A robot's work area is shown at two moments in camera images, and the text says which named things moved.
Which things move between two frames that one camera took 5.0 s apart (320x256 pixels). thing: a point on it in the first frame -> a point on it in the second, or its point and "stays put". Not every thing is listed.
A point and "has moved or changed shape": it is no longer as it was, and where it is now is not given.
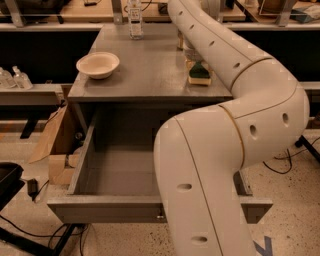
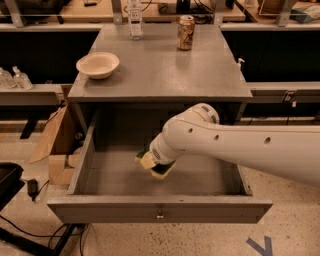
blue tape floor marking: x=268 y=247 stays put
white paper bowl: x=98 y=65 stays put
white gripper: x=194 y=54 -> x=157 y=152
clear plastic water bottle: x=135 y=21 stays put
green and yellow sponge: x=199 y=75 has moved or changed shape
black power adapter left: x=32 y=188 stays put
